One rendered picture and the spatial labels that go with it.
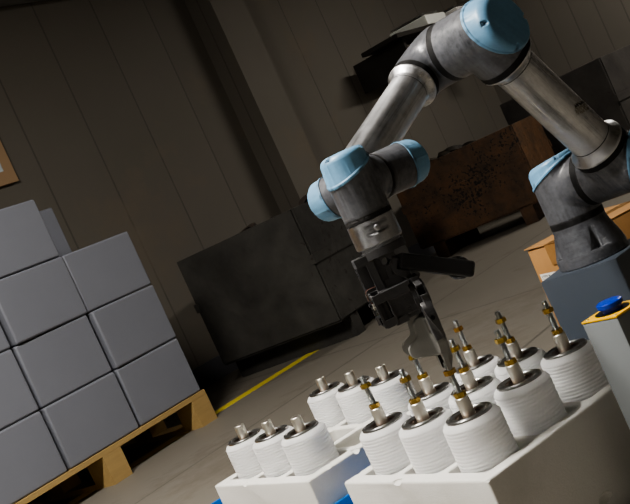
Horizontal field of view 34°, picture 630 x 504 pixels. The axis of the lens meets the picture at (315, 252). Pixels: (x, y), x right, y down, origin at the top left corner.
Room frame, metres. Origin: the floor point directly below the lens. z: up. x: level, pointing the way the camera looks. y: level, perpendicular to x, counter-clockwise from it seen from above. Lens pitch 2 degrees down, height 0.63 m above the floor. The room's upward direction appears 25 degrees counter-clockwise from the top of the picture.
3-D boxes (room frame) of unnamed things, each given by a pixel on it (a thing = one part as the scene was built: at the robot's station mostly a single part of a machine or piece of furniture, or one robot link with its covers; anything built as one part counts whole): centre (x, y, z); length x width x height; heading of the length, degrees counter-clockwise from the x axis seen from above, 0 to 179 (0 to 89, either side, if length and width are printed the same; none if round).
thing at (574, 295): (2.13, -0.53, 0.15); 0.18 x 0.18 x 0.30; 48
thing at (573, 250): (2.13, -0.53, 0.35); 0.15 x 0.15 x 0.10
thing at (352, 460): (2.15, 0.14, 0.09); 0.39 x 0.39 x 0.18; 35
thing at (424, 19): (7.55, -1.38, 1.56); 0.38 x 0.36 x 0.09; 138
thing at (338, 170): (1.54, -0.10, 0.64); 0.09 x 0.08 x 0.11; 133
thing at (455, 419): (1.54, -0.11, 0.25); 0.08 x 0.08 x 0.01
